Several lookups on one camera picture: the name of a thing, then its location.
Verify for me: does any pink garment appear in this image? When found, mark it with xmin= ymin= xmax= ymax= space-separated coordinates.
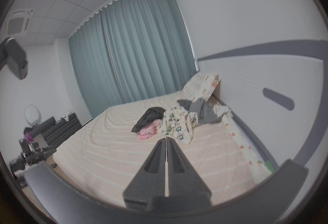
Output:
xmin=137 ymin=119 xmax=161 ymax=141

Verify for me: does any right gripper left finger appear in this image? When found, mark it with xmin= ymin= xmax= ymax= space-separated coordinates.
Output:
xmin=122 ymin=138 xmax=167 ymax=204

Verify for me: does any bed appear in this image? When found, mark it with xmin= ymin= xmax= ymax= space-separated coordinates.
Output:
xmin=52 ymin=39 xmax=328 ymax=208

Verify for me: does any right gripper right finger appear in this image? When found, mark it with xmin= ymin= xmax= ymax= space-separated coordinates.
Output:
xmin=167 ymin=138 xmax=212 ymax=200

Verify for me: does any dark chest of drawers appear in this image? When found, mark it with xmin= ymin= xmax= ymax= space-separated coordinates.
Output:
xmin=33 ymin=113 xmax=83 ymax=147

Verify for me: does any black garment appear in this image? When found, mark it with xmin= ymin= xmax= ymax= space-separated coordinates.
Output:
xmin=131 ymin=107 xmax=166 ymax=133

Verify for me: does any white printed pillow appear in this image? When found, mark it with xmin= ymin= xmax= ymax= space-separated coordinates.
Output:
xmin=181 ymin=72 xmax=221 ymax=102

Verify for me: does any ceiling air conditioner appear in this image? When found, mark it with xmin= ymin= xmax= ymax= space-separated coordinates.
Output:
xmin=5 ymin=8 xmax=35 ymax=37

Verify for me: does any dark grey garment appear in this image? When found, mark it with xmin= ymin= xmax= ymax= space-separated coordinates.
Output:
xmin=177 ymin=99 xmax=196 ymax=112

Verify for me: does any round white mirror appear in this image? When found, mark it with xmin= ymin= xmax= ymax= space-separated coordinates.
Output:
xmin=25 ymin=104 xmax=42 ymax=126

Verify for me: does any white printed pyjama top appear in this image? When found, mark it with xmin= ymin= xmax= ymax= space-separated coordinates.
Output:
xmin=157 ymin=106 xmax=199 ymax=144

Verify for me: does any blue-green curtain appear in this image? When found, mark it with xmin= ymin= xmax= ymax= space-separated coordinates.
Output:
xmin=68 ymin=0 xmax=198 ymax=119

